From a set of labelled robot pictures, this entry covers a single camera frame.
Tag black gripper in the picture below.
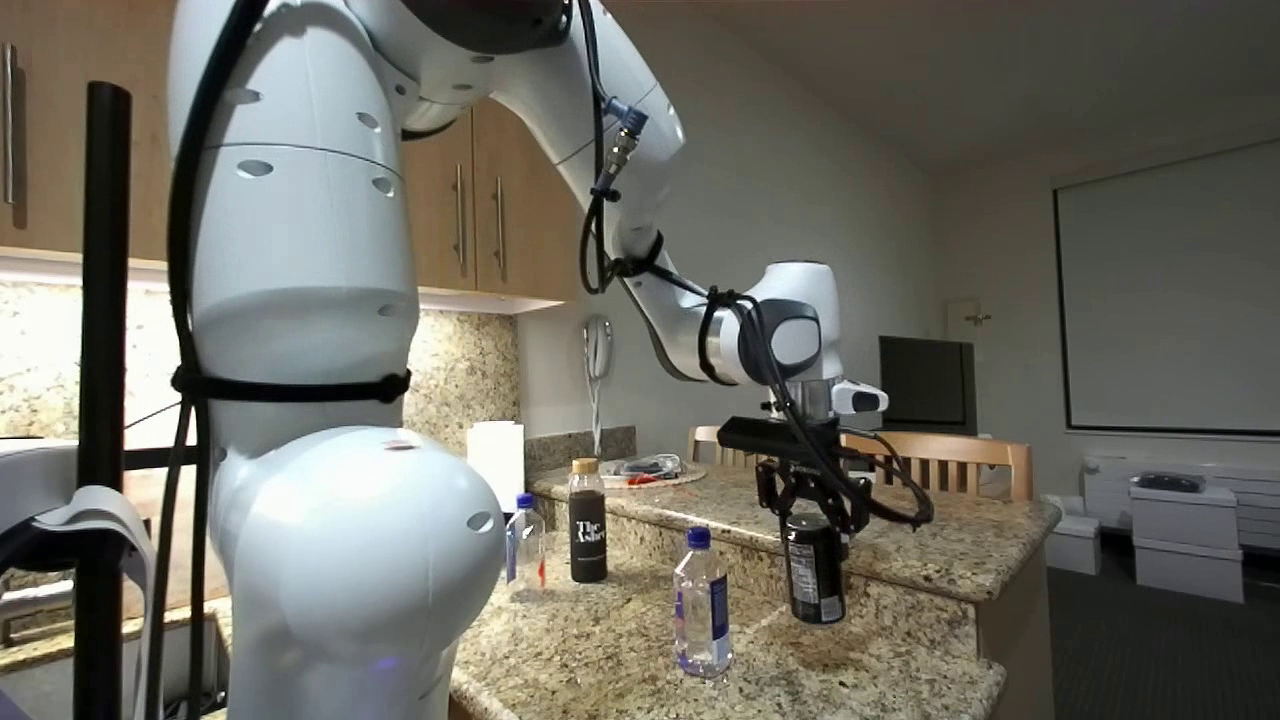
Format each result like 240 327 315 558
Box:
752 450 877 565

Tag black drink can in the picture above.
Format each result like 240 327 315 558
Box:
781 511 854 628

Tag water bottle with blue label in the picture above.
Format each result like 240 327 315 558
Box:
668 524 739 680

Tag small clear plastic bottle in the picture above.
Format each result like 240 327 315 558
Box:
503 493 554 594

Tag wooden chair back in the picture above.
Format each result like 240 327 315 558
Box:
683 419 1038 510

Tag small red object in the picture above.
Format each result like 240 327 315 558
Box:
622 455 683 490

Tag black television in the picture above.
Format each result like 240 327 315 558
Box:
877 334 982 436

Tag dark jar with tan lid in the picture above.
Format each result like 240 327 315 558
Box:
567 455 613 590

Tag small white box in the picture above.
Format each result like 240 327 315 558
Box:
1039 493 1105 579

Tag white paper towel roll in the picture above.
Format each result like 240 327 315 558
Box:
466 417 530 519

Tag white printer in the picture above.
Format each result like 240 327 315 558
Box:
1127 469 1254 609

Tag grey projector screen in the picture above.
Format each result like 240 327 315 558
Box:
1047 137 1280 439

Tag white low shelf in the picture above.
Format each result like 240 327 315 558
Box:
1079 445 1280 553

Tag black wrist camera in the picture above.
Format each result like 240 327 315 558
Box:
718 411 849 459

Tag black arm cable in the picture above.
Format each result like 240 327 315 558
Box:
571 0 942 538

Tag wooden wall cabinets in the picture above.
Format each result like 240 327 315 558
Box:
0 0 585 322

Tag black strap on arm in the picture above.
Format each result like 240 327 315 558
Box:
173 363 415 409

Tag white fabric strap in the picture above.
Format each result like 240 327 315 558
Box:
0 480 159 647

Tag black stand frame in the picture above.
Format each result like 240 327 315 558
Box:
74 78 137 720

